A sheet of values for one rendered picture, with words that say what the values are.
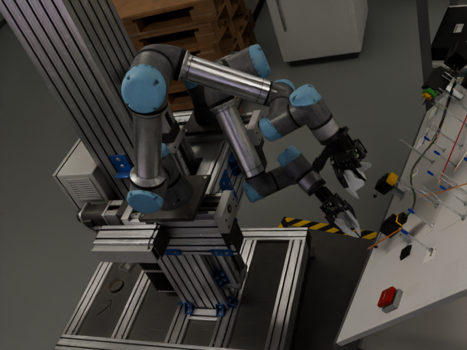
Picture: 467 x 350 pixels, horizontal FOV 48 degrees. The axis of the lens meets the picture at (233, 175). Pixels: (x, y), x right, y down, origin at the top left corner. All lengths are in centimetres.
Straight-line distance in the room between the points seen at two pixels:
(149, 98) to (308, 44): 330
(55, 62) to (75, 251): 219
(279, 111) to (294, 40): 318
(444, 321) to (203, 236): 86
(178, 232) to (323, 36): 292
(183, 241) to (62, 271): 192
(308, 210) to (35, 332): 186
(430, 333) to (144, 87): 114
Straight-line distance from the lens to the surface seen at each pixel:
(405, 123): 385
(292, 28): 458
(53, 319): 359
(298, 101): 143
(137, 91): 143
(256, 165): 177
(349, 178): 153
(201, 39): 408
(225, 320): 269
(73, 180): 225
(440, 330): 181
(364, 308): 168
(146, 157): 159
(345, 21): 449
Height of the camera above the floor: 234
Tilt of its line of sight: 38 degrees down
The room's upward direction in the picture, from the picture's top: 22 degrees counter-clockwise
